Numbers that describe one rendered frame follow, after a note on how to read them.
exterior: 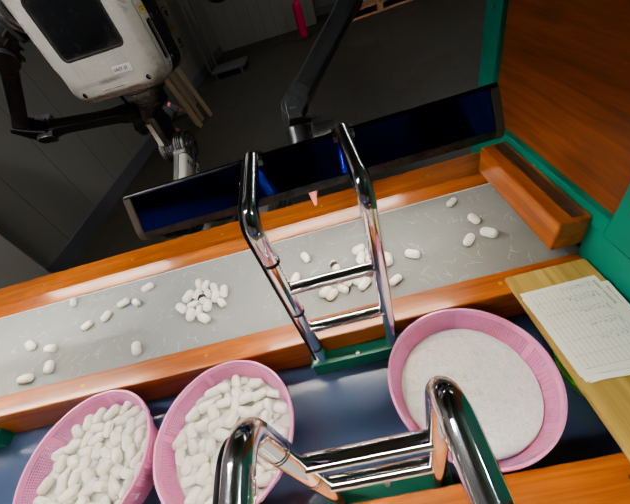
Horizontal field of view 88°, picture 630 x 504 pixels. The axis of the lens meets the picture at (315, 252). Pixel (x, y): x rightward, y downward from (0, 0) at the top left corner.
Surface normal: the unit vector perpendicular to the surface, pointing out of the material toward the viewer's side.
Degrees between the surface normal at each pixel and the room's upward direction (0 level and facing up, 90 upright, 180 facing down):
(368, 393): 0
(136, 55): 90
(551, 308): 0
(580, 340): 0
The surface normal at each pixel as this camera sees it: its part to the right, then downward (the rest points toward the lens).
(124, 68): -0.03, 0.73
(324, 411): -0.25, -0.67
